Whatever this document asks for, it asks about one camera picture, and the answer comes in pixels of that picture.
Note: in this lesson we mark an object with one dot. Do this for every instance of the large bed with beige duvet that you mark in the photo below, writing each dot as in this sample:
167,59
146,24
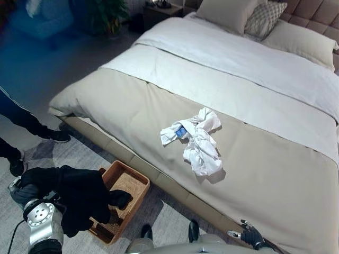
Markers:
212,105

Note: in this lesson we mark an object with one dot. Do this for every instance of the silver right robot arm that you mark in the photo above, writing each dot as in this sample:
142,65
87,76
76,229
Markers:
265,246

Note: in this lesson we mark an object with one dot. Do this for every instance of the white crumpled garment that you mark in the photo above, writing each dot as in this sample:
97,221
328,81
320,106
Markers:
197,140

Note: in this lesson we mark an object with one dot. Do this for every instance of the long beige pillow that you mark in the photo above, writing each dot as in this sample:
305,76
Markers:
304,45

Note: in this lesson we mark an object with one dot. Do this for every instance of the grey patterned cushion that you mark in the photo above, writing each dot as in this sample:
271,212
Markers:
263,18

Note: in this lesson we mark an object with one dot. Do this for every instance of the tufted brown headboard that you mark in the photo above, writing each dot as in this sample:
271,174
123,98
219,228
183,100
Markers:
312,16

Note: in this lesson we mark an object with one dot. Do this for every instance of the dark wooden nightstand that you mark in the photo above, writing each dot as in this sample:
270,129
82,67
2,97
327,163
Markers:
161,13

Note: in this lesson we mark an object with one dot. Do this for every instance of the plain beige pillow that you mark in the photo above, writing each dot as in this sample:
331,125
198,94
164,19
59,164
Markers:
225,12

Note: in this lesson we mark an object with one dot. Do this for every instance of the person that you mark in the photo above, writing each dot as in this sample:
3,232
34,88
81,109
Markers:
21,127

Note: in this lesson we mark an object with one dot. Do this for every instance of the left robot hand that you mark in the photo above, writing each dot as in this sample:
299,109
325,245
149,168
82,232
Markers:
25,182

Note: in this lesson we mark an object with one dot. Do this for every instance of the black garment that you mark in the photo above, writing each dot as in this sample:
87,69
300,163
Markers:
79,195

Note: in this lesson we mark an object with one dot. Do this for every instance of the brown woven basket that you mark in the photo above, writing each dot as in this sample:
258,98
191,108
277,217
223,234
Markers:
124,190

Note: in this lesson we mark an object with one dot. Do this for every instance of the blue armchair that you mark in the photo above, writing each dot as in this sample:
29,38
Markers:
39,23

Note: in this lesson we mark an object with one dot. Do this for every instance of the green potted plant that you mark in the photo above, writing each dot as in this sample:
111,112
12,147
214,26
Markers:
108,16

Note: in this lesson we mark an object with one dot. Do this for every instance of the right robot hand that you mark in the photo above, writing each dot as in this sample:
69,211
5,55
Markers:
247,232

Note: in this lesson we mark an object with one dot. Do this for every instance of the grey patterned rug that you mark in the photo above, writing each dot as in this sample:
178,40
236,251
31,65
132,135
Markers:
66,164

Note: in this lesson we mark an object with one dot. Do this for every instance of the silver robot body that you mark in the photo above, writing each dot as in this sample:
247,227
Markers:
182,243

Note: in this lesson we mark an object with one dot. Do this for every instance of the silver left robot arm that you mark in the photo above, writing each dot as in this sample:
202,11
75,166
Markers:
42,219

